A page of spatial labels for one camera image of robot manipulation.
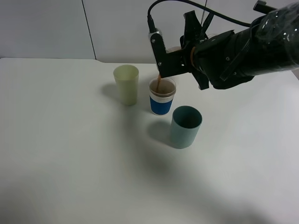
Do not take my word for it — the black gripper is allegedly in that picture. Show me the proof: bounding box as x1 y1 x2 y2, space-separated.
182 10 254 90

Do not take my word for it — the clear bottle with pink label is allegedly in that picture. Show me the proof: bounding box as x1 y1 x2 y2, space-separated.
157 32 220 81

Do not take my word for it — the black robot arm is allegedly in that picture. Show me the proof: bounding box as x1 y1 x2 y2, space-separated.
183 2 299 90

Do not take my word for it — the clear cup with blue sleeve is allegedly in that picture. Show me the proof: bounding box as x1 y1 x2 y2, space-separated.
149 78 176 116

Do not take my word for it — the teal green plastic cup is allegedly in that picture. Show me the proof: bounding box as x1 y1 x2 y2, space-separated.
170 105 202 148

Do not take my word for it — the pale yellow plastic cup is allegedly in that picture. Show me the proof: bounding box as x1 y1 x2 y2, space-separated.
113 64 139 105

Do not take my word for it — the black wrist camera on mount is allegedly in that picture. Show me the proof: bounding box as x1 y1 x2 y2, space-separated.
149 30 188 78

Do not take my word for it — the black camera cable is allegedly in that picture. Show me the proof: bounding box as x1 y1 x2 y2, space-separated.
147 0 253 32

